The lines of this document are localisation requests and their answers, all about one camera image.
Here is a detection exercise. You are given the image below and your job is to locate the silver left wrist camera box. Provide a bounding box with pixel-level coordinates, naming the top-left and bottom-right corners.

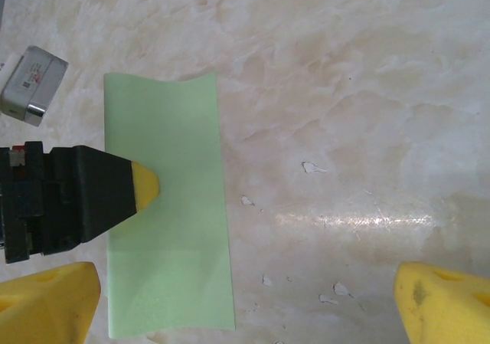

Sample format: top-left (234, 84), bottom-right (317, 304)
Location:
top-left (0, 44), bottom-right (70, 127)

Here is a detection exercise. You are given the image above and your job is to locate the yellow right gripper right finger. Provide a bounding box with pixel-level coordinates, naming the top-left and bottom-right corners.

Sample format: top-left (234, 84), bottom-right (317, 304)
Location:
top-left (394, 260), bottom-right (490, 344)

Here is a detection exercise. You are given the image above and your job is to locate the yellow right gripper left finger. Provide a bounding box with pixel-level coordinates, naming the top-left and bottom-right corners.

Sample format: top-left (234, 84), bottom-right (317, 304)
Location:
top-left (0, 261), bottom-right (103, 344)

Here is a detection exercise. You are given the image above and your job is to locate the green cloth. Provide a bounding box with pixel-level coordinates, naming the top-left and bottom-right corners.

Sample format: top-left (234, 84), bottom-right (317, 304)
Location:
top-left (103, 71), bottom-right (237, 340)

